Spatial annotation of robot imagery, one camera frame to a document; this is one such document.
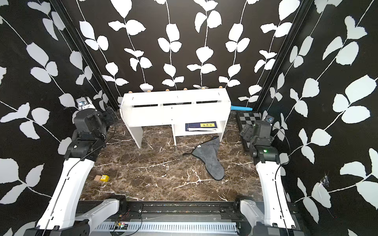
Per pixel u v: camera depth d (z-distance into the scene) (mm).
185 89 846
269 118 608
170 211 748
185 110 834
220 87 859
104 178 818
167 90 838
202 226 701
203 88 858
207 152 927
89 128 462
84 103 529
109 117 600
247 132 664
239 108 1187
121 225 713
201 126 910
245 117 1108
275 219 378
